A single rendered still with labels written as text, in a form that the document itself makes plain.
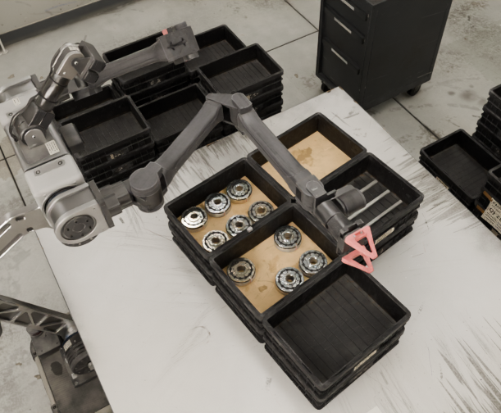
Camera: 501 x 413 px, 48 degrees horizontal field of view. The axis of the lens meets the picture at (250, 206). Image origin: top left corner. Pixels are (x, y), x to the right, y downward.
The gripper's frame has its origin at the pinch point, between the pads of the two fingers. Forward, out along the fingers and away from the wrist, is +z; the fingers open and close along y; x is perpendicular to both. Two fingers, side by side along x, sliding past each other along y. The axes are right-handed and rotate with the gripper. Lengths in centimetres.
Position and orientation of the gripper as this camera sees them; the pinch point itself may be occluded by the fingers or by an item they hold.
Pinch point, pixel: (371, 262)
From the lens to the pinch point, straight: 138.9
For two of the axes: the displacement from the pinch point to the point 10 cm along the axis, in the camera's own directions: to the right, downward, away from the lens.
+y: 0.3, 6.1, 7.9
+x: -8.6, 4.2, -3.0
